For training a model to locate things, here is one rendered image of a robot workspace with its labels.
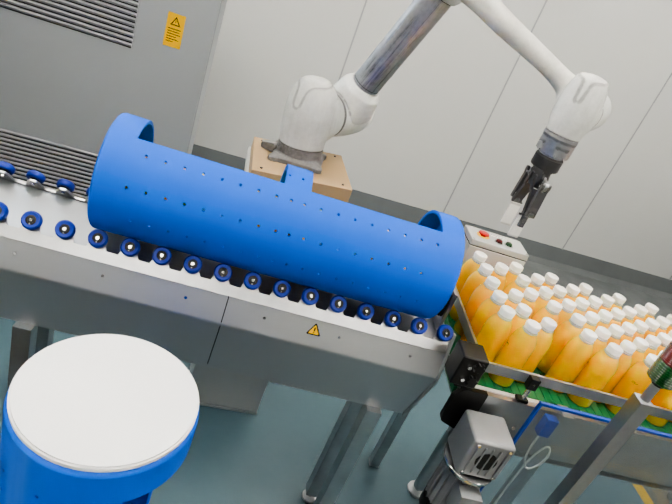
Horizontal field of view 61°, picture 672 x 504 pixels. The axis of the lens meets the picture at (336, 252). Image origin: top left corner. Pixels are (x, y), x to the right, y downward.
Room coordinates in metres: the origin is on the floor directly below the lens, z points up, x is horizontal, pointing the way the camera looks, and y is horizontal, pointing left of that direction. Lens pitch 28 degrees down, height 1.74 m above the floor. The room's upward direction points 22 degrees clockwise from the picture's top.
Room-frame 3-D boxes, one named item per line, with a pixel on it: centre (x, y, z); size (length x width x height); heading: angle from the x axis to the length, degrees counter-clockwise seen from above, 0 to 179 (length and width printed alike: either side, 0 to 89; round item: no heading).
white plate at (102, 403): (0.63, 0.24, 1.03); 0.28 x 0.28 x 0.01
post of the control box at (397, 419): (1.72, -0.46, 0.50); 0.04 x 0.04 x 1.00; 12
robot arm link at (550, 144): (1.51, -0.42, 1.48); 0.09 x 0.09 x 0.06
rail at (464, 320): (1.41, -0.40, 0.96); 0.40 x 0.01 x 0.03; 12
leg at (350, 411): (1.44, -0.24, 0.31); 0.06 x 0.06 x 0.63; 12
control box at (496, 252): (1.72, -0.46, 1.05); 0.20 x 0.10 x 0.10; 102
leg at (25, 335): (1.10, 0.69, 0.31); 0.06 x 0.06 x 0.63; 12
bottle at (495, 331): (1.30, -0.47, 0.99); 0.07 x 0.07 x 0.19
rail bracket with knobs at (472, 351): (1.20, -0.41, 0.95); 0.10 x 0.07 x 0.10; 12
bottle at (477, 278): (1.51, -0.42, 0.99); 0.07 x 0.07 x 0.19
